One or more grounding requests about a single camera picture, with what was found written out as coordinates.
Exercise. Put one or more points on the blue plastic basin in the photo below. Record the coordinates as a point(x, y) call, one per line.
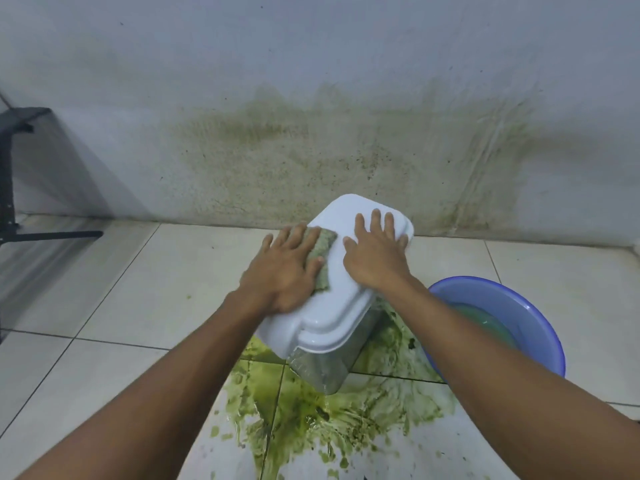
point(530, 314)

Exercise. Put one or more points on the grey pedal bin white lid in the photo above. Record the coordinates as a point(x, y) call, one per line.
point(330, 304)

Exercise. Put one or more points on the person's left forearm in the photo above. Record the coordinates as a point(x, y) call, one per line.
point(150, 399)

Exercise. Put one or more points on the person's left hand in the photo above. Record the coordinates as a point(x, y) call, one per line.
point(280, 279)

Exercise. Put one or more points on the person's right forearm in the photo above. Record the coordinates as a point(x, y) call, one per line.
point(525, 394)

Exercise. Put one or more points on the green stained cleaning cloth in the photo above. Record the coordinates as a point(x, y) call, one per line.
point(325, 239)

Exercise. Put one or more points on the person's right hand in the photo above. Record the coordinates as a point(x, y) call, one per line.
point(380, 259)

